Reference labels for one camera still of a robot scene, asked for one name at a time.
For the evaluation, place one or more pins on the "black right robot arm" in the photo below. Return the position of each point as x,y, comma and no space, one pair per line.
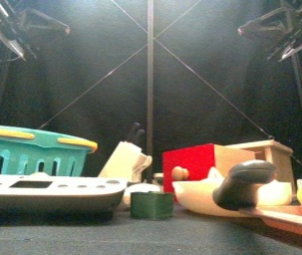
264,28

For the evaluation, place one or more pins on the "red drawer with wooden knob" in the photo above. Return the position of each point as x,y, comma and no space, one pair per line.
193,162

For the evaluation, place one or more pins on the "light wooden cabinet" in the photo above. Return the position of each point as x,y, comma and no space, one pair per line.
275,156

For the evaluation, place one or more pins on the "grey pestle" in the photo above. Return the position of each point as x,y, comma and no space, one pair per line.
244,186

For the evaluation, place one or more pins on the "white knife block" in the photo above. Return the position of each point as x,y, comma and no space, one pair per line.
124,162

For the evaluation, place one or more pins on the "white toy kitchen scale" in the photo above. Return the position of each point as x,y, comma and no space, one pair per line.
48,192

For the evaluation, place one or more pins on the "wooden tray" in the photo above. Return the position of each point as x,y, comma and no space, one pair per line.
287,217

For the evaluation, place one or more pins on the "white mortar bowl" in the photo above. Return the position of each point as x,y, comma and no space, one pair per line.
193,199

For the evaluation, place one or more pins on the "small white round dish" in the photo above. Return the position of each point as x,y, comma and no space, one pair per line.
141,192

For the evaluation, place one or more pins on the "small green square cup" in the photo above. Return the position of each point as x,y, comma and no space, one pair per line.
152,205

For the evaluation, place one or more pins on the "vertical metal frame pole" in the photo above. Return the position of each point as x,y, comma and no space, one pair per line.
151,93

